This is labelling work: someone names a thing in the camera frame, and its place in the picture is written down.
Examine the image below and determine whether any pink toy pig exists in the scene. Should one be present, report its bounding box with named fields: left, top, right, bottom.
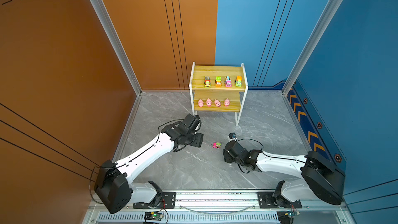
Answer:
left=198, top=99, right=204, bottom=107
left=224, top=99, right=230, bottom=107
left=214, top=100, right=221, bottom=107
left=206, top=99, right=212, bottom=107

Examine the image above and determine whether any green red toy truck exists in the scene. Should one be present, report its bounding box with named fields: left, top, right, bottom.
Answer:
left=204, top=76, right=211, bottom=88

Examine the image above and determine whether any pink teal toy van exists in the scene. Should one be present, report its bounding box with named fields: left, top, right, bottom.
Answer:
left=225, top=76, right=232, bottom=88

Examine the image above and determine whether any pink toy truck striped roof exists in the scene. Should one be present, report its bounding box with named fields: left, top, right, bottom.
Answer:
left=212, top=142, right=222, bottom=149

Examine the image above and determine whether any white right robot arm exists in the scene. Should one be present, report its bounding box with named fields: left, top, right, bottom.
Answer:
left=223, top=139, right=345, bottom=208

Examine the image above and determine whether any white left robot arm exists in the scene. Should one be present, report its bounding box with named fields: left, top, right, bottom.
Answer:
left=89, top=114, right=203, bottom=214

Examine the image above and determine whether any wooden two-tier shelf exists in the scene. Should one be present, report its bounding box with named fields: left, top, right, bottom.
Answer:
left=189, top=62, right=248, bottom=126

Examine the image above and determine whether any right controller board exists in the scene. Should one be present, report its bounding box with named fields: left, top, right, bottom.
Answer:
left=277, top=210, right=301, bottom=224

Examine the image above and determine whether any controller board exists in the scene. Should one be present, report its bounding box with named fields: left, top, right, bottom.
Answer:
left=143, top=212, right=165, bottom=224
left=277, top=210, right=301, bottom=224

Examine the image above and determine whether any left controller board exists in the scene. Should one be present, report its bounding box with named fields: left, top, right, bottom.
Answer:
left=143, top=212, right=165, bottom=224

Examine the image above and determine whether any aluminium mounting rail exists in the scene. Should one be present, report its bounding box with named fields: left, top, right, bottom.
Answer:
left=83, top=189, right=355, bottom=224

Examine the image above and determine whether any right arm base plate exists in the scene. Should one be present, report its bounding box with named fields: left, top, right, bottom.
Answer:
left=257, top=191, right=302, bottom=208

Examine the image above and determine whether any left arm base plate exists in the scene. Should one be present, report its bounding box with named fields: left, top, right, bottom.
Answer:
left=133, top=191, right=176, bottom=209

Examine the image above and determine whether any left aluminium corner post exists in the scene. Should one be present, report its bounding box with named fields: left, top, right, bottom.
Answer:
left=90, top=0, right=142, bottom=96

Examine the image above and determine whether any aluminium corner post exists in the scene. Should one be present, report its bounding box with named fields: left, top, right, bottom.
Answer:
left=282, top=0, right=343, bottom=96
left=90, top=0, right=142, bottom=96

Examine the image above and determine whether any right aluminium corner post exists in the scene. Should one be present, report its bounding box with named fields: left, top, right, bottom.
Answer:
left=282, top=0, right=343, bottom=96

